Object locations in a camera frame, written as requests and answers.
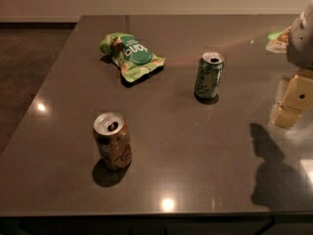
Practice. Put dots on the green chip bag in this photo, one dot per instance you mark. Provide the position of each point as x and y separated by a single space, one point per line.
134 59

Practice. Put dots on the green soda can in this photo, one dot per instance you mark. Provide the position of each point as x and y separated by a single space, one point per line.
210 68

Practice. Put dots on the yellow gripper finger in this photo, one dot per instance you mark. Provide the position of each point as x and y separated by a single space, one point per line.
294 97

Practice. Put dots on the orange soda can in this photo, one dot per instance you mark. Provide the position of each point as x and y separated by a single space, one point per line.
113 141

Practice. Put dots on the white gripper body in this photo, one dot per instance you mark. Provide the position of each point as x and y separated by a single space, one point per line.
301 44

